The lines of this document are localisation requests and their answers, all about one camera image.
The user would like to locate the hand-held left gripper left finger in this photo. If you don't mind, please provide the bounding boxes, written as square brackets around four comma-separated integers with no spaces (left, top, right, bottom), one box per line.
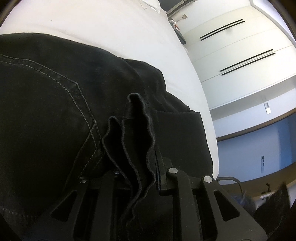
[22,170,126,241]

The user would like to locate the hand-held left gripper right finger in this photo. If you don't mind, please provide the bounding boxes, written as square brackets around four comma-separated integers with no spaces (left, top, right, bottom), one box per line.
[155,148,267,241]

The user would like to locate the black pants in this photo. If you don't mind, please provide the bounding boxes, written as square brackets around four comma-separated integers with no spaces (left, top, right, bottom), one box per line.
[0,33,214,241]

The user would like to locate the white wardrobe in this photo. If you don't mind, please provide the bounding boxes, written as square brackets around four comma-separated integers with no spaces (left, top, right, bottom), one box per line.
[184,5,296,110]

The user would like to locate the dark grey nightstand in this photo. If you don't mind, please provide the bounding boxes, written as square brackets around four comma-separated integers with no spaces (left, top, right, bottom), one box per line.
[176,30,187,46]

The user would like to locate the bed with grey headboard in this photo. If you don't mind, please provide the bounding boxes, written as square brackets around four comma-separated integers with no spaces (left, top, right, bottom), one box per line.
[0,0,219,180]

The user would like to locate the white pillow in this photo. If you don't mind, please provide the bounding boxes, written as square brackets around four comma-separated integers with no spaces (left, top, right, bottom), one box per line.
[140,0,161,13]

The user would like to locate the black wardrobe handle strip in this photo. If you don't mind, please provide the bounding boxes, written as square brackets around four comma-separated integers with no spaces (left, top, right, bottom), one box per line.
[220,49,273,72]
[201,21,245,41]
[200,19,243,39]
[221,52,276,76]

